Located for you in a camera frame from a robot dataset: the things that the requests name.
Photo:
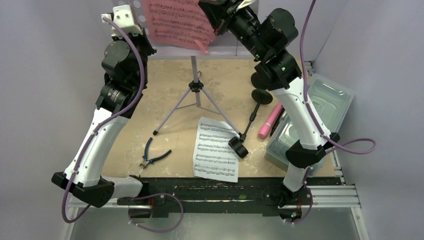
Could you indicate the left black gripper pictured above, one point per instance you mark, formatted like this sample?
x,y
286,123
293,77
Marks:
x,y
142,38

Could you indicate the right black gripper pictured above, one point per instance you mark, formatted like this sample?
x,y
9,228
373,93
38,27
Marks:
x,y
216,15

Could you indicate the lilac music stand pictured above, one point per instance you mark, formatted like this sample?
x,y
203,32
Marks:
x,y
195,86

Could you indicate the pink sheet music page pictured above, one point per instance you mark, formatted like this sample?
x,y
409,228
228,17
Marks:
x,y
180,23

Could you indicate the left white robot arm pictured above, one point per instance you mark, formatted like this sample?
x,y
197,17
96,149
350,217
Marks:
x,y
125,79

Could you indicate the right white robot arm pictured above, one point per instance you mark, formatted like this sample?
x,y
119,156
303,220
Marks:
x,y
279,72

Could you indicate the black microphone stand far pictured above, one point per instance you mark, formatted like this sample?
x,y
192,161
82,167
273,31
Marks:
x,y
259,81

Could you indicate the black microphone stand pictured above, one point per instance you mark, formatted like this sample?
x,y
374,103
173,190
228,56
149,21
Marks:
x,y
261,97
259,81

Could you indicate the pink toy microphone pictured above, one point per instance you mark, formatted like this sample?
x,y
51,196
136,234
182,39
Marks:
x,y
267,126

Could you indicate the black microphone stand near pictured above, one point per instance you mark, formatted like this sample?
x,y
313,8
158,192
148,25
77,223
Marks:
x,y
261,97

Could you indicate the white sheet music page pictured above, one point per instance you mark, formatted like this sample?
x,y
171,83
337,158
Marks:
x,y
213,158

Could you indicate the clear plastic storage box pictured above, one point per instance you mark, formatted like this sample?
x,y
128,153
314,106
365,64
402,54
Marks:
x,y
331,101

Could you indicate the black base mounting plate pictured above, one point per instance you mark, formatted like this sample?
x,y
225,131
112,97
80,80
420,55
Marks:
x,y
249,195

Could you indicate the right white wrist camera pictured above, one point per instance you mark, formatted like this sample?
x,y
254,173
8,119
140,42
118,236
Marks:
x,y
244,3

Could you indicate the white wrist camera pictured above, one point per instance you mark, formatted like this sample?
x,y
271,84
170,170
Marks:
x,y
244,3
124,17

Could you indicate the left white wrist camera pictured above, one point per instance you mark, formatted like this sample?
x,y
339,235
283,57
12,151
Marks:
x,y
124,17

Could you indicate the aluminium rail frame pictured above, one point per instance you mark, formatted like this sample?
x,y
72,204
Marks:
x,y
336,212

